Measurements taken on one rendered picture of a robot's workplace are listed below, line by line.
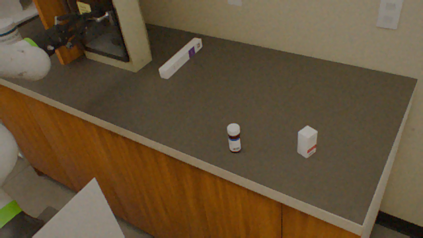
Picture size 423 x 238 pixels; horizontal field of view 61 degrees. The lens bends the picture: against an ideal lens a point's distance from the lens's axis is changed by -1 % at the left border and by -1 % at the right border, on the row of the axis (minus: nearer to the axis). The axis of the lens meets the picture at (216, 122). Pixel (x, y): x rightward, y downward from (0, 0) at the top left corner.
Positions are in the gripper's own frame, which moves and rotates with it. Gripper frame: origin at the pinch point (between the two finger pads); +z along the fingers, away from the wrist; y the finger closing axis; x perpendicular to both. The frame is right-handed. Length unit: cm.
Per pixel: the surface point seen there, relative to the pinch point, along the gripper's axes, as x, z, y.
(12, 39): 61, -5, -17
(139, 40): -10.6, 11.9, -14.0
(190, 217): -49, -22, -71
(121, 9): -11.0, 7.7, 1.5
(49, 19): 26.2, -1.6, -3.0
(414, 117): -116, 48, -49
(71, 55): 26.7, 1.7, -22.4
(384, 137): -111, 9, -29
